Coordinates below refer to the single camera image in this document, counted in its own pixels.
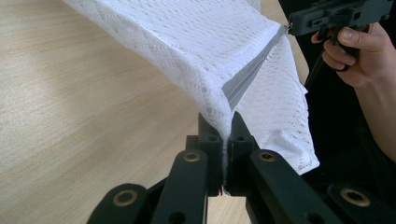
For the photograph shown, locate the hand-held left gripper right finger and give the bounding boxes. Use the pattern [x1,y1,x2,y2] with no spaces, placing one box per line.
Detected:
[223,110,260,198]

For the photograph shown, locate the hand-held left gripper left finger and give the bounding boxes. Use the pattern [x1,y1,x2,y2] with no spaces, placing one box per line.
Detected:
[185,112,225,198]

